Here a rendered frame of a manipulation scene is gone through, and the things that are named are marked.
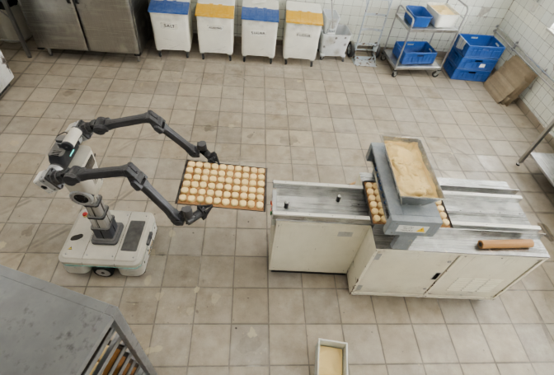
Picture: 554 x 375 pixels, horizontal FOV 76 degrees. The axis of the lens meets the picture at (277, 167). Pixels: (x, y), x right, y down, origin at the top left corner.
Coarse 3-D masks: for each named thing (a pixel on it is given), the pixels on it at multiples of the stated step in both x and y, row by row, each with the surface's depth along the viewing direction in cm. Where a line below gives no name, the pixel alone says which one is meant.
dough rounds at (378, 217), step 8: (368, 184) 273; (376, 184) 274; (368, 192) 268; (376, 192) 268; (376, 200) 265; (440, 200) 268; (376, 208) 260; (440, 208) 263; (376, 216) 252; (384, 216) 253; (440, 216) 259; (448, 224) 256
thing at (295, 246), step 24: (288, 192) 270; (312, 192) 272; (336, 192) 275; (288, 240) 271; (312, 240) 271; (336, 240) 271; (360, 240) 271; (288, 264) 298; (312, 264) 298; (336, 264) 298
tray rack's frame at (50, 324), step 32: (0, 288) 106; (32, 288) 107; (64, 288) 108; (0, 320) 101; (32, 320) 101; (64, 320) 102; (96, 320) 103; (0, 352) 95; (32, 352) 96; (64, 352) 97
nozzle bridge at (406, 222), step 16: (368, 160) 275; (384, 160) 255; (384, 176) 244; (384, 192) 234; (384, 208) 242; (400, 208) 226; (416, 208) 227; (432, 208) 228; (400, 224) 222; (416, 224) 222; (432, 224) 222; (400, 240) 235
